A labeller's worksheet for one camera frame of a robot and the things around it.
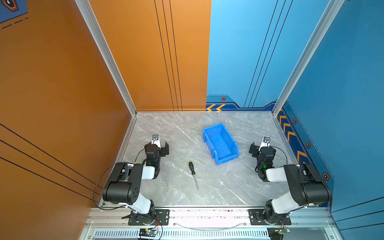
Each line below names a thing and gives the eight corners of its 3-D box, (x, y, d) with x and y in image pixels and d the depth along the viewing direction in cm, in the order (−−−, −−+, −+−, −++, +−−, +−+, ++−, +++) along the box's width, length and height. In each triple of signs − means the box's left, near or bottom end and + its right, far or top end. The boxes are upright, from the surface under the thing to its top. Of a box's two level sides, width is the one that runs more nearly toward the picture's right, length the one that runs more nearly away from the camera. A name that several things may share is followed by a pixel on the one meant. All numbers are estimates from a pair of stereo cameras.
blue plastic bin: (216, 167, 92) (217, 159, 84) (201, 137, 107) (201, 128, 99) (237, 159, 96) (241, 151, 87) (220, 131, 111) (222, 121, 102)
